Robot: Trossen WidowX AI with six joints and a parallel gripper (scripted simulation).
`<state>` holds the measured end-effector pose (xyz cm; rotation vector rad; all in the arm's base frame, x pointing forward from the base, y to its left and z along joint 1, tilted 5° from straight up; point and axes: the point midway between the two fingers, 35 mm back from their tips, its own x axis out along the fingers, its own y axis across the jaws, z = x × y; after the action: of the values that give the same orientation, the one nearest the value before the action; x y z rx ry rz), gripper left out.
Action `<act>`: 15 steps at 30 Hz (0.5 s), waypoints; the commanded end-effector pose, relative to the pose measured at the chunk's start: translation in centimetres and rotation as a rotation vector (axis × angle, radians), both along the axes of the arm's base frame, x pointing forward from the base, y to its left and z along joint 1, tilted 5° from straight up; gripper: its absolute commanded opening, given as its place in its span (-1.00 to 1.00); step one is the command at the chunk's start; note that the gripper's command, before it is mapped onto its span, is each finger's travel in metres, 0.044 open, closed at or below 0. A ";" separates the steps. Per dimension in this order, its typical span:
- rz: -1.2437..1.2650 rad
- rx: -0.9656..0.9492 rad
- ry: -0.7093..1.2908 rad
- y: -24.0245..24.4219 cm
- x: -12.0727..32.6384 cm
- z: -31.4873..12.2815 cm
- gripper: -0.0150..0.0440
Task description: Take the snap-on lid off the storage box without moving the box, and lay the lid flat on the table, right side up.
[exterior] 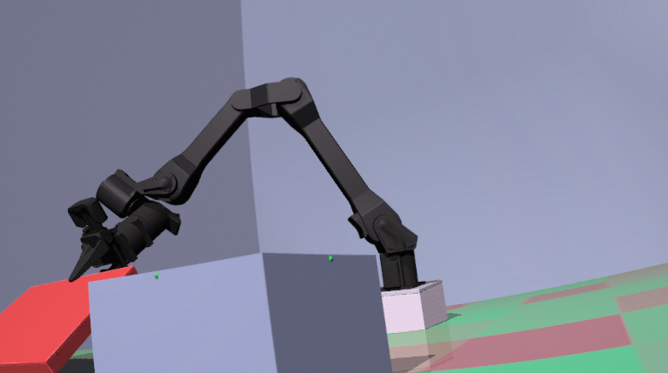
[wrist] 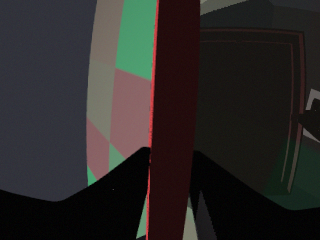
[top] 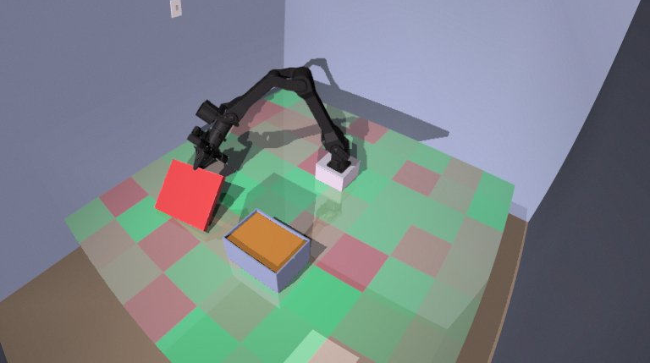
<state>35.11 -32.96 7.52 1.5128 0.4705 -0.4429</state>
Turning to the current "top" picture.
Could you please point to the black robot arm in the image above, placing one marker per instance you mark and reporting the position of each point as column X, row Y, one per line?
column 302, row 83

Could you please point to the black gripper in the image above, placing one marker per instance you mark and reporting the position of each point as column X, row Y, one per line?
column 204, row 155

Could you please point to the red panel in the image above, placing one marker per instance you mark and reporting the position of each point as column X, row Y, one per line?
column 190, row 195

